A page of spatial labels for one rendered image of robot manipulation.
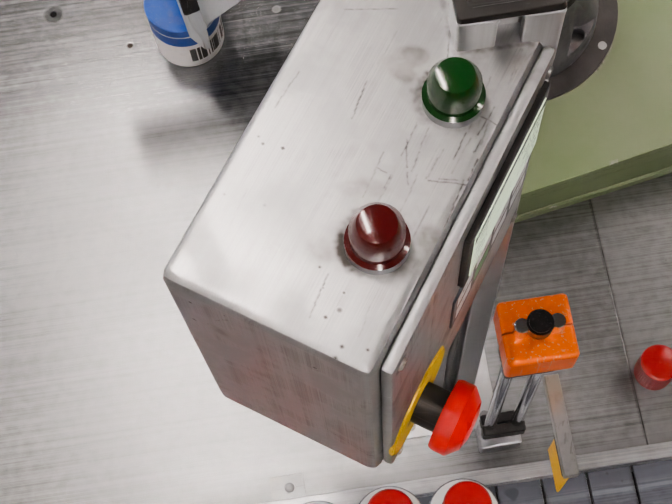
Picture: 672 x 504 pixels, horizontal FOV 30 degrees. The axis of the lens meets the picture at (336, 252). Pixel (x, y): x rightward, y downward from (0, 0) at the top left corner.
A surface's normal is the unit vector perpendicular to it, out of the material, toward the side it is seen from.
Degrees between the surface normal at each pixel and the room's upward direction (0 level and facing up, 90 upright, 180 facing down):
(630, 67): 4
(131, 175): 0
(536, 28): 90
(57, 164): 0
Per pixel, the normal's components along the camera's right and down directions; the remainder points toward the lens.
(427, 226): -0.04, -0.35
